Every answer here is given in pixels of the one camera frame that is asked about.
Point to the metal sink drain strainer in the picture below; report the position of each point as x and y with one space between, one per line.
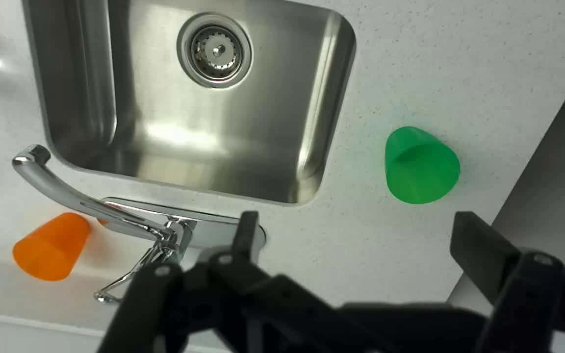
214 50

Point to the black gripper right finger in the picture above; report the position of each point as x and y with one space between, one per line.
530 301

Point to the stainless steel sink basin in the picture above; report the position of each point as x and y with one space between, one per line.
165 138

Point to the orange plastic cup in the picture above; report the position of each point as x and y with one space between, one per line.
50 248

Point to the chrome faucet with base plate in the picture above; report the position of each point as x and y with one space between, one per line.
67 193

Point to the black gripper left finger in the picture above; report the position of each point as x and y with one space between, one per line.
185 307

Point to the green plastic cup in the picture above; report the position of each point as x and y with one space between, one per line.
422 168

